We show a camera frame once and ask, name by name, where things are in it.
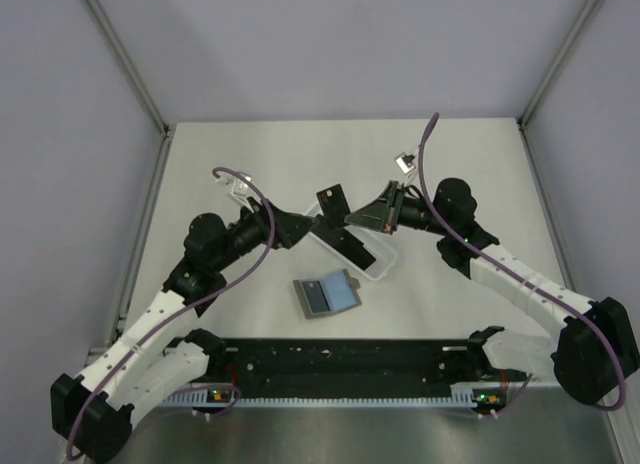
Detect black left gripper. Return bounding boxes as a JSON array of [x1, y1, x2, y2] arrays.
[[212, 196, 319, 272]]

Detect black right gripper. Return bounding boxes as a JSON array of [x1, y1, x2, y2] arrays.
[[345, 182, 451, 237]]

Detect grey leather card holder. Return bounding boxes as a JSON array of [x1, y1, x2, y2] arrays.
[[293, 269, 362, 319]]

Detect black VIP credit card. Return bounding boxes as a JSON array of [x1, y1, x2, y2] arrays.
[[302, 281, 330, 316]]

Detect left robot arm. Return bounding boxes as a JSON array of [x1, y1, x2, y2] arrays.
[[51, 200, 316, 463]]

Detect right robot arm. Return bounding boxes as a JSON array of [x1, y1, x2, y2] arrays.
[[345, 178, 639, 405]]

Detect black cards in tray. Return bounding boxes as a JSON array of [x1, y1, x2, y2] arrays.
[[312, 214, 376, 271]]

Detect white plastic tray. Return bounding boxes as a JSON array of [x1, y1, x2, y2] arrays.
[[305, 203, 398, 282]]

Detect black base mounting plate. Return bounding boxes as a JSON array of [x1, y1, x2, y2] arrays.
[[194, 338, 525, 398]]

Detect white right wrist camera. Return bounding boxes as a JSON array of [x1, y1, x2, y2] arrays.
[[394, 152, 417, 176]]

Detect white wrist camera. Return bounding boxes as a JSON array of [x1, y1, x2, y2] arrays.
[[394, 152, 417, 176], [212, 170, 252, 208]]

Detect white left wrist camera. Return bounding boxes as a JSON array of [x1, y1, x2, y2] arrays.
[[212, 170, 252, 208]]

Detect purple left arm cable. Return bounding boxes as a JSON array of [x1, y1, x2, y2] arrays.
[[64, 167, 277, 459]]

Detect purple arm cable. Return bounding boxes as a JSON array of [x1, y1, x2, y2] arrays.
[[417, 112, 629, 418], [64, 167, 277, 459]]

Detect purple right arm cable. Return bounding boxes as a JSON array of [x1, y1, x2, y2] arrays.
[[417, 112, 629, 418]]

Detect grey slotted cable duct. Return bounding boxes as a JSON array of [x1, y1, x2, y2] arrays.
[[159, 386, 504, 413]]

